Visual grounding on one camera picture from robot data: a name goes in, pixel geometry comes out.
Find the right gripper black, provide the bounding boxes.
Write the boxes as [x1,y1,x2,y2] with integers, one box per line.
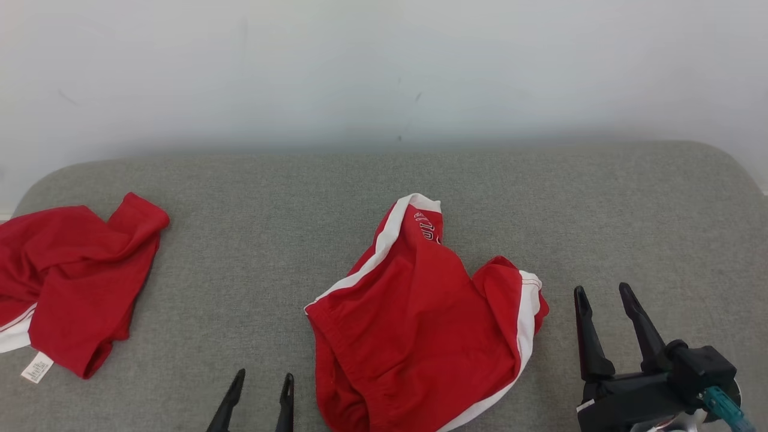
[574,283,700,432]

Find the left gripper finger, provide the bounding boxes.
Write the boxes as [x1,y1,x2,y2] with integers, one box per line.
[276,373,295,432]
[206,369,246,432]

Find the teal cable connector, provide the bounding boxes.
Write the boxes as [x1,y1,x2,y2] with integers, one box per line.
[702,386,758,432]

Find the grey fabric sofa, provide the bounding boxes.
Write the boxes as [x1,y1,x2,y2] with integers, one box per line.
[0,140,768,432]

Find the red shorts white stripe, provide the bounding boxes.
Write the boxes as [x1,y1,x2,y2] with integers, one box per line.
[304,193,550,432]

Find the red jersey white sleeves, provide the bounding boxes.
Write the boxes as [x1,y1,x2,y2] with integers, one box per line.
[0,192,170,385]

